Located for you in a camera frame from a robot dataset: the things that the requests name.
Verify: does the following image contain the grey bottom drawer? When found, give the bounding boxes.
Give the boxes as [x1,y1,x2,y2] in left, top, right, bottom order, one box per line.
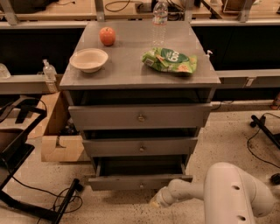
[88,158,193,191]

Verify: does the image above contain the grey drawer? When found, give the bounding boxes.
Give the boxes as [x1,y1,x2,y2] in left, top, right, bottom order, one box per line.
[88,158,193,191]
[83,137,198,158]
[69,103,212,130]

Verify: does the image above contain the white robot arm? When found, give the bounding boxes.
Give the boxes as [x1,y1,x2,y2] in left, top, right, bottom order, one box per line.
[150,162,275,224]

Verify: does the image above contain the grey middle drawer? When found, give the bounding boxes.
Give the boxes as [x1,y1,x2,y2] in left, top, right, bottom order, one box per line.
[83,137,198,158]

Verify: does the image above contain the grey top drawer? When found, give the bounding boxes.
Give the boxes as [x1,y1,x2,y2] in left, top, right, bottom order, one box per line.
[69,103,212,130]

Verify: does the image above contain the grey wooden drawer cabinet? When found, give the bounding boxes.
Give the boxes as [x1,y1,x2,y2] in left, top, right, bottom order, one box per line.
[60,21,220,168]

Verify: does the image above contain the cardboard box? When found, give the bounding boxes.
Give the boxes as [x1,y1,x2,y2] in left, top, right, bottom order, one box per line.
[27,73,91,163]

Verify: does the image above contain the black stand base right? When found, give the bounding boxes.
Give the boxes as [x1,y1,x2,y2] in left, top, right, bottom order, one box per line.
[250,115,280,150]

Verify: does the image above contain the green chip bag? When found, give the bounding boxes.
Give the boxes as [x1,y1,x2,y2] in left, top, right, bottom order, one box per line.
[142,47,198,74]

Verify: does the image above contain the small white pump bottle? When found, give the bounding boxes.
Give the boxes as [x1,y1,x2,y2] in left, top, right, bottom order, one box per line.
[206,50,213,59]

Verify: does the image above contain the beige paper bowl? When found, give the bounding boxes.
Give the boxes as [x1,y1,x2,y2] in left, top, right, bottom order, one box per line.
[69,48,109,73]

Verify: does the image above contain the black metal stand left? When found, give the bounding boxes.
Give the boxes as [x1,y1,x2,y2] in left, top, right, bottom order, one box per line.
[0,95,83,224]

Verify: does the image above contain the hand sanitizer pump bottle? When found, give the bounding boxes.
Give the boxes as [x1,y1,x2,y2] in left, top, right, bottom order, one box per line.
[43,59,58,93]

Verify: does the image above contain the red apple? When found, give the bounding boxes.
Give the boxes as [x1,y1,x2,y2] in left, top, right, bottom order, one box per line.
[99,27,116,46]

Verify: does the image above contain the clear plastic water bottle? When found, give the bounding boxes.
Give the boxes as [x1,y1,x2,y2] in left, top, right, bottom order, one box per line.
[152,0,168,46]

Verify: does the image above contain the black floor cable right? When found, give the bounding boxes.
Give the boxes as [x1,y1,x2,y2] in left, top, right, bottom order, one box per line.
[246,113,280,170]

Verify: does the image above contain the black floor cable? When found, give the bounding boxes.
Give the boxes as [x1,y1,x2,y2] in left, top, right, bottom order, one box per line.
[5,163,84,224]
[246,113,280,170]

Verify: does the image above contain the black floor cable left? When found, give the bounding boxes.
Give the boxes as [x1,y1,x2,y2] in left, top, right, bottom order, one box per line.
[5,163,84,224]

